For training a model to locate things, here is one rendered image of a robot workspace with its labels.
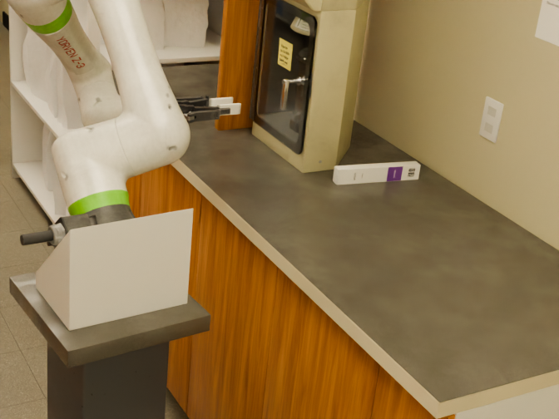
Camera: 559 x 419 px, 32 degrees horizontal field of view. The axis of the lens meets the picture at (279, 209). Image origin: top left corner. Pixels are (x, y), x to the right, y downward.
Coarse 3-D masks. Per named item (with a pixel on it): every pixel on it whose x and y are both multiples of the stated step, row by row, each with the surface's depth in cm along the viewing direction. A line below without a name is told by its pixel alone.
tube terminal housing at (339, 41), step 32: (288, 0) 275; (352, 0) 264; (320, 32) 264; (352, 32) 269; (320, 64) 268; (352, 64) 277; (320, 96) 272; (352, 96) 289; (256, 128) 302; (320, 128) 277; (352, 128) 300; (288, 160) 287; (320, 160) 282
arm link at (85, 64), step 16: (64, 32) 224; (80, 32) 232; (64, 48) 231; (80, 48) 235; (64, 64) 241; (80, 64) 240; (96, 64) 245; (80, 80) 247; (96, 80) 247; (112, 80) 251
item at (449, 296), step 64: (192, 128) 305; (256, 192) 266; (320, 192) 270; (384, 192) 274; (448, 192) 279; (320, 256) 235; (384, 256) 239; (448, 256) 242; (512, 256) 246; (384, 320) 211; (448, 320) 214; (512, 320) 217; (448, 384) 192; (512, 384) 195
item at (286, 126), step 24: (264, 24) 287; (288, 24) 275; (312, 24) 263; (264, 48) 289; (312, 48) 265; (264, 72) 291; (288, 72) 278; (264, 96) 293; (288, 96) 280; (264, 120) 295; (288, 120) 282; (288, 144) 283
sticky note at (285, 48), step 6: (282, 42) 279; (288, 42) 276; (282, 48) 279; (288, 48) 276; (282, 54) 280; (288, 54) 277; (282, 60) 280; (288, 60) 277; (282, 66) 281; (288, 66) 278
